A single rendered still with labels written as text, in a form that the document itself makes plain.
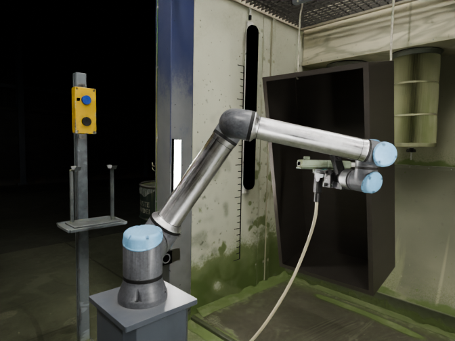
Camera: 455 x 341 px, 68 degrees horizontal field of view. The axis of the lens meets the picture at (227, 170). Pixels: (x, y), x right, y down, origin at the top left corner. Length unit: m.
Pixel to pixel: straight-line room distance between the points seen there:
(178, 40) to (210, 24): 0.32
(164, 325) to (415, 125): 2.25
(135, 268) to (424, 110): 2.31
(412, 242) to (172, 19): 2.34
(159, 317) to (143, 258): 0.21
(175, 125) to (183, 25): 0.64
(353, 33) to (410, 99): 0.72
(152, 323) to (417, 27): 2.55
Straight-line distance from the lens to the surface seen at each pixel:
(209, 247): 2.50
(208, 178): 1.41
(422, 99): 2.89
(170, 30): 2.28
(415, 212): 3.05
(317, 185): 1.74
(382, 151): 1.34
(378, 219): 1.93
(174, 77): 2.22
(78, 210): 2.16
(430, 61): 2.96
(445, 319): 2.79
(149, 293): 1.35
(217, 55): 2.49
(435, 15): 2.91
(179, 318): 1.40
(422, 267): 2.88
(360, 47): 3.05
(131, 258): 1.32
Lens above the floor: 1.25
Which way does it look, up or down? 4 degrees down
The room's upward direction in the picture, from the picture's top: 1 degrees clockwise
